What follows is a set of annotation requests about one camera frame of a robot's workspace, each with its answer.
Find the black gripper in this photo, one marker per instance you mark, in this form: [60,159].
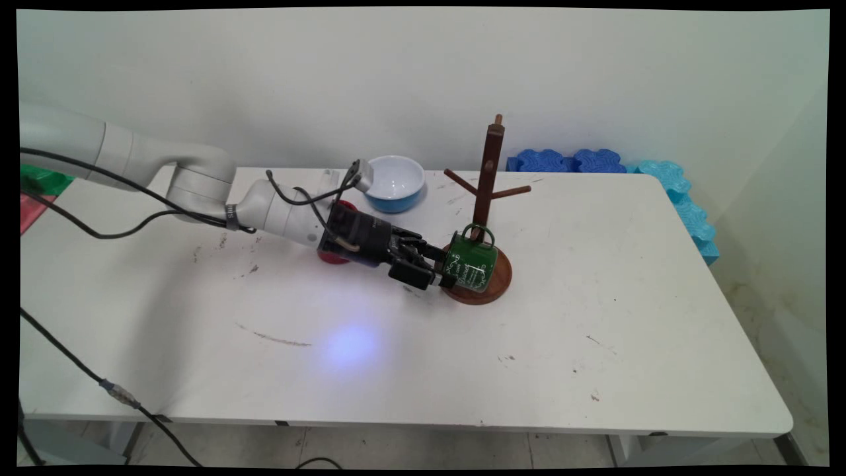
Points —
[363,238]

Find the green enamel mug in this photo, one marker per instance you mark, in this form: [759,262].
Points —
[472,264]

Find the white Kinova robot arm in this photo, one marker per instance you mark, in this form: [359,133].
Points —
[132,155]

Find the blue bowl white inside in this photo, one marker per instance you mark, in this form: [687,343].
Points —
[396,198]

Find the red enamel mug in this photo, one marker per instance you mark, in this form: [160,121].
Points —
[334,259]

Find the brown wooden mug tree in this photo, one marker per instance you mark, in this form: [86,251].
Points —
[489,158]

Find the dark blue foam mat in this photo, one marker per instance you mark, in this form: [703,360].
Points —
[598,162]
[538,162]

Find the light blue foam mat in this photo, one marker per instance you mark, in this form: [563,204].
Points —
[687,211]

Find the white table leg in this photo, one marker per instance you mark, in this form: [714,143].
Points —
[624,453]
[73,443]

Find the green foam mat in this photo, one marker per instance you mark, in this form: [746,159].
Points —
[39,182]

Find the red foam mat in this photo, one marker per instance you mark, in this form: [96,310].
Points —
[30,218]

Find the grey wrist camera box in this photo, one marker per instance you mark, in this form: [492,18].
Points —
[362,175]

